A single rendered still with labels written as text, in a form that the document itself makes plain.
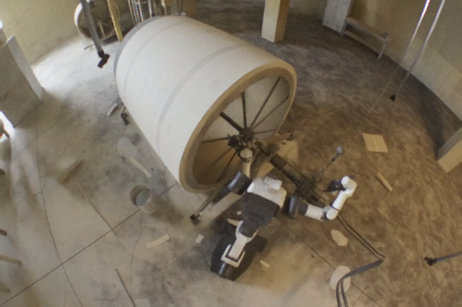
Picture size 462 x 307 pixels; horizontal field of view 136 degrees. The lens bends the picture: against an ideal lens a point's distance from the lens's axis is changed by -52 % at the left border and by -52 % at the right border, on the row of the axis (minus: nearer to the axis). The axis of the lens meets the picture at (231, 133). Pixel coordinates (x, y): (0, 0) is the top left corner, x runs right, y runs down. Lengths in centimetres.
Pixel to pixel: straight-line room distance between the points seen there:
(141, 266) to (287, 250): 187
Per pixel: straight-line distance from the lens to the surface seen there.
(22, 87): 637
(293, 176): 184
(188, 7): 743
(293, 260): 268
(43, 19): 1113
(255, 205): 131
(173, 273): 263
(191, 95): 141
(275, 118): 272
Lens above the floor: 255
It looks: 53 degrees down
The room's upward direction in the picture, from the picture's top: 2 degrees clockwise
